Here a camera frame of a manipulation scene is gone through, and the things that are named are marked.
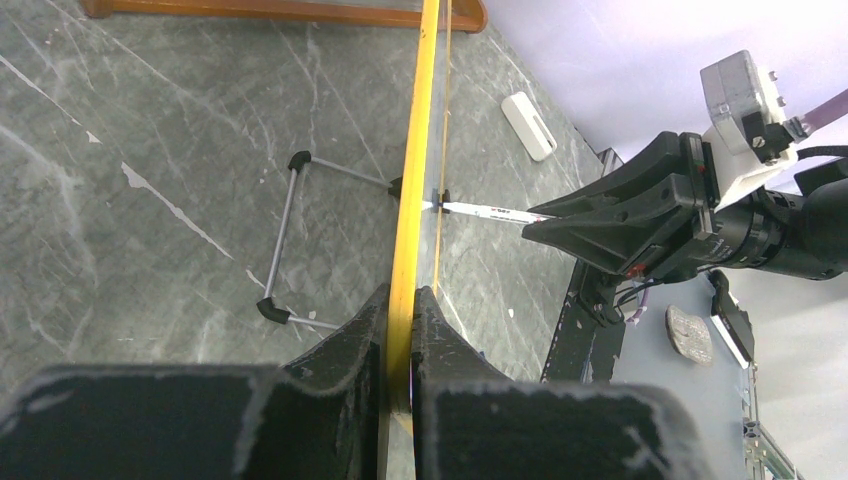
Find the orange wooden rack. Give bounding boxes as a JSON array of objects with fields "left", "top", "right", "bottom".
[{"left": 80, "top": 0, "right": 488, "bottom": 33}]

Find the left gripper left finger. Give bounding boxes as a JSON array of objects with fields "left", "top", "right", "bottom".
[{"left": 1, "top": 286, "right": 388, "bottom": 479}]

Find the white blue marker pen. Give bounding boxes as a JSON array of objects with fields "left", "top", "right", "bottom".
[{"left": 421, "top": 200, "right": 553, "bottom": 225}]

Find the black white flat device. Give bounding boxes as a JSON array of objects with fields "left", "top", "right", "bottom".
[{"left": 707, "top": 270, "right": 755, "bottom": 369}]

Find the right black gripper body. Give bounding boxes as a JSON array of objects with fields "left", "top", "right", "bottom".
[{"left": 675, "top": 132, "right": 720, "bottom": 242}]

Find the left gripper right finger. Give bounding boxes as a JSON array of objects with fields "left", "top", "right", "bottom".
[{"left": 411, "top": 287, "right": 714, "bottom": 479}]

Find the whiteboard metal stand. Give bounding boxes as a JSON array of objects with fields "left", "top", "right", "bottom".
[{"left": 246, "top": 150, "right": 402, "bottom": 330}]

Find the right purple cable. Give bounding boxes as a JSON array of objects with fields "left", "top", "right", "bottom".
[{"left": 798, "top": 87, "right": 848, "bottom": 137}]

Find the white plastic block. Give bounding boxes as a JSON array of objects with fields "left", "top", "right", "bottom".
[{"left": 501, "top": 92, "right": 557, "bottom": 162}]

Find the yellow framed whiteboard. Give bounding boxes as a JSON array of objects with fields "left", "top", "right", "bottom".
[{"left": 385, "top": 1, "right": 459, "bottom": 479}]

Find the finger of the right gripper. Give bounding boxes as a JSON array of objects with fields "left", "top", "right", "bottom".
[
  {"left": 539, "top": 131, "right": 683, "bottom": 216},
  {"left": 522, "top": 173, "right": 694, "bottom": 275}
]

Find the grey round disc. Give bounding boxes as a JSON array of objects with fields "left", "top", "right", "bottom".
[{"left": 665, "top": 305, "right": 713, "bottom": 366}]

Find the aluminium frame rail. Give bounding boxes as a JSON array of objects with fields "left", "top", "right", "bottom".
[{"left": 598, "top": 148, "right": 624, "bottom": 172}]

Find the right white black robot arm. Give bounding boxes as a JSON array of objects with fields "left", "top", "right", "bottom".
[{"left": 522, "top": 132, "right": 847, "bottom": 283}]

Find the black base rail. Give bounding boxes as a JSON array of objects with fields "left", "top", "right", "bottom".
[{"left": 541, "top": 260, "right": 625, "bottom": 383}]

